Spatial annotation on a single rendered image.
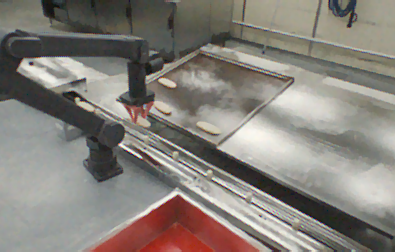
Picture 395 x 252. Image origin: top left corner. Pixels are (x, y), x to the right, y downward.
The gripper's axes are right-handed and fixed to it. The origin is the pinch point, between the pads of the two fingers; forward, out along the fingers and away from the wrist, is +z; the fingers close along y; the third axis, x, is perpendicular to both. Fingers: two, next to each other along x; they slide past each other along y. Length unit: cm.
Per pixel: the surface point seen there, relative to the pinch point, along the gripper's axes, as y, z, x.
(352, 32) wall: 371, 42, 49
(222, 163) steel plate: 11.8, 10.5, -27.5
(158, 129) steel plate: 12.1, 10.6, 3.6
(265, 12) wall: 371, 38, 170
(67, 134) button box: -15.5, 8.4, 20.5
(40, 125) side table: -17.1, 11.0, 37.3
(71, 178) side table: -26.1, 11.0, 1.0
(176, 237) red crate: -21.1, 10.5, -38.3
